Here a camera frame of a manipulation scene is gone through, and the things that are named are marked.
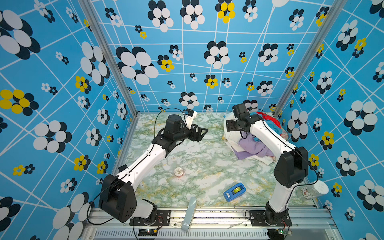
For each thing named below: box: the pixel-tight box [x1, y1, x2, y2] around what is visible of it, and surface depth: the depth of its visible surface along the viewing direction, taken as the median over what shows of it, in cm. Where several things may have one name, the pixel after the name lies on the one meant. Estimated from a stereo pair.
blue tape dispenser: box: [223, 182, 247, 203], surface depth 80 cm
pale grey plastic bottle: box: [181, 196, 198, 232], surface depth 72 cm
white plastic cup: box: [303, 180, 329, 200], surface depth 69 cm
